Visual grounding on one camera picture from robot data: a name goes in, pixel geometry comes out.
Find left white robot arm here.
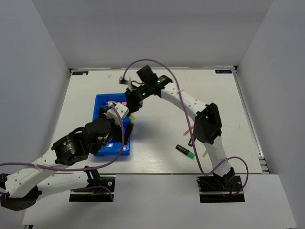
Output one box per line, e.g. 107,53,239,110
0,104,133,211

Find table corner label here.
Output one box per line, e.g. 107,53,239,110
72,71,89,75
215,69,232,74

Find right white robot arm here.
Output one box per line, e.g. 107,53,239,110
119,65,235,190

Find green cap black highlighter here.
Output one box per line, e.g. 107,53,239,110
175,145,195,159

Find pink cap crayon tube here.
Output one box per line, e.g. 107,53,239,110
106,101,127,107

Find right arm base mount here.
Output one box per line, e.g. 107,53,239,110
196,176,245,203

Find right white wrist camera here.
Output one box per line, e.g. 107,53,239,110
119,76,132,90

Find right table corner label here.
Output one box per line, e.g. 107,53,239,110
215,69,232,74

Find blue compartment tray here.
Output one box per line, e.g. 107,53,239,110
92,93,131,156

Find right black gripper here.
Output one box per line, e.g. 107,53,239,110
125,83,152,115

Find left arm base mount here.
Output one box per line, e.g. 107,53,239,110
69,175,116,203

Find left table corner label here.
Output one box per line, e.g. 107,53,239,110
72,71,89,75

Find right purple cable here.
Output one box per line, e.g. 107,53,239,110
122,59,250,198

